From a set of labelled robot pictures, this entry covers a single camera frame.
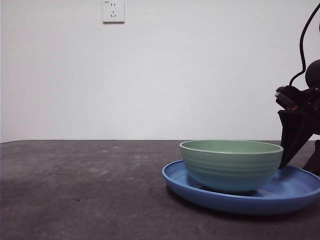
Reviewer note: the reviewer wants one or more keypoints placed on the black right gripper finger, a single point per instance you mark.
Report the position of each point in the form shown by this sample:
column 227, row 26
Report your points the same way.
column 297, row 132
column 315, row 162

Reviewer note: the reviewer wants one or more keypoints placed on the green ribbed bowl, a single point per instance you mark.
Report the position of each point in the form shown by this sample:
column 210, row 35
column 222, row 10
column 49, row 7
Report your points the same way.
column 230, row 170

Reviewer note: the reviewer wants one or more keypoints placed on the blue plate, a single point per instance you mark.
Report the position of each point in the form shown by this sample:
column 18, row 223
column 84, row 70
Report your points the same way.
column 225, row 202

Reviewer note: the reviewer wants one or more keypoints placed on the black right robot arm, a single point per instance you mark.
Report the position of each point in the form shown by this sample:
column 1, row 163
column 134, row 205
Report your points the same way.
column 313, row 73

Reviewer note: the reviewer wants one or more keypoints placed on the white wall socket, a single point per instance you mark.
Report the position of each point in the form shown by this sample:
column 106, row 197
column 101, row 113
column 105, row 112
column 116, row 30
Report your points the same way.
column 113, row 12

